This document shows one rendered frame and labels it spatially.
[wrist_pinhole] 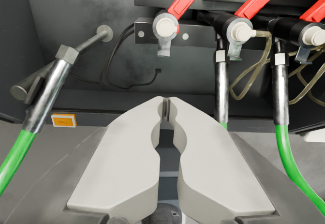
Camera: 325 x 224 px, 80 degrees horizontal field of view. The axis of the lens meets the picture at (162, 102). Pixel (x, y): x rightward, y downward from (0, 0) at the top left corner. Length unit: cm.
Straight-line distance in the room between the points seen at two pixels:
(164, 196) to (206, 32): 59
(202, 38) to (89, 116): 31
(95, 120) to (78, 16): 25
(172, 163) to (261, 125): 43
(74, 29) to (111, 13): 10
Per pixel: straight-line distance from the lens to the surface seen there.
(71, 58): 23
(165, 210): 77
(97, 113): 48
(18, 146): 24
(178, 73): 55
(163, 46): 23
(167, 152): 89
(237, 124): 51
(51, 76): 23
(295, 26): 28
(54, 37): 58
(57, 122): 52
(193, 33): 37
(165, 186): 81
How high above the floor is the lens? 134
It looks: 61 degrees down
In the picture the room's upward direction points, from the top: 179 degrees clockwise
